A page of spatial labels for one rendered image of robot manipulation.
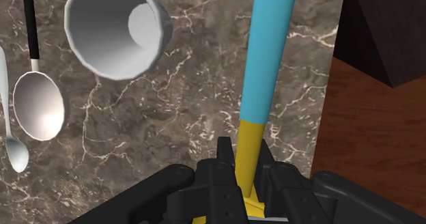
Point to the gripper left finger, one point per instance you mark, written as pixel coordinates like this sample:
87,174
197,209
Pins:
213,186

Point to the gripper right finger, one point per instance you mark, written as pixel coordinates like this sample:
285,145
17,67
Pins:
299,196

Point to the blue and yellow tool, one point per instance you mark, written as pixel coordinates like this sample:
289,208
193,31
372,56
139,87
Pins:
263,66

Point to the grey cup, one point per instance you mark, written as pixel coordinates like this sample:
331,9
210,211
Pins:
113,30

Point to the dark wooden cabinet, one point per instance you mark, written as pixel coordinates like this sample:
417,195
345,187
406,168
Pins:
382,27

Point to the silver spoon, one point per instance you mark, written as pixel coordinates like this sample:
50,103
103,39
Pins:
13,140

